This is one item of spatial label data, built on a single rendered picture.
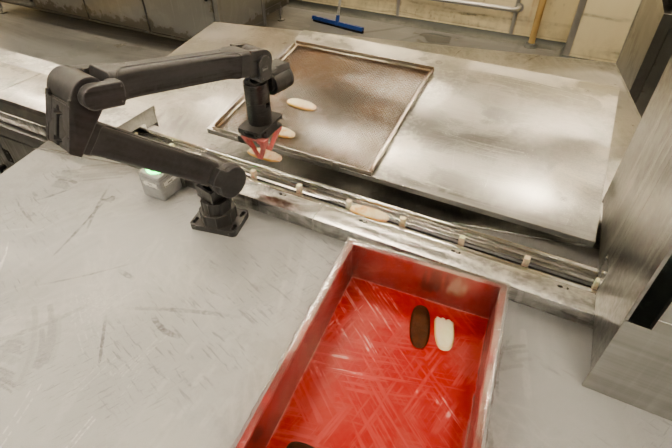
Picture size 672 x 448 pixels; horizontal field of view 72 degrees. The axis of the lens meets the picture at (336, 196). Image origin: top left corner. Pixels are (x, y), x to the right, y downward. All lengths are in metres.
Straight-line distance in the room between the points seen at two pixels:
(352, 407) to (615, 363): 0.43
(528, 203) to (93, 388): 0.97
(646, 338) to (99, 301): 0.99
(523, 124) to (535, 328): 0.59
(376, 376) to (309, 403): 0.13
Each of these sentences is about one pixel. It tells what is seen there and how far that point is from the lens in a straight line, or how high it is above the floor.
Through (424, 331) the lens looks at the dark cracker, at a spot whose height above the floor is 0.83.
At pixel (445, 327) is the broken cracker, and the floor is 0.83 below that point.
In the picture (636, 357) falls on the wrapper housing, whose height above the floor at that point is 0.94.
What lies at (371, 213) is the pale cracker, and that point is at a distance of 1.11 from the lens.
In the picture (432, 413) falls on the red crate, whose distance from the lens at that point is 0.87.
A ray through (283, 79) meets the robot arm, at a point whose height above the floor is 1.12.
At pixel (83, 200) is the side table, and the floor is 0.82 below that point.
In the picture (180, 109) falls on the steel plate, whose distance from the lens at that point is 1.69.
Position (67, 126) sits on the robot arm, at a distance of 0.84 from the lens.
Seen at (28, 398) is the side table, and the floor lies 0.82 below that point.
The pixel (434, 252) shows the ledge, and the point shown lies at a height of 0.86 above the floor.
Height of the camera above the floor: 1.59
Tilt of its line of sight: 39 degrees down
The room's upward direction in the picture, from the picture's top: straight up
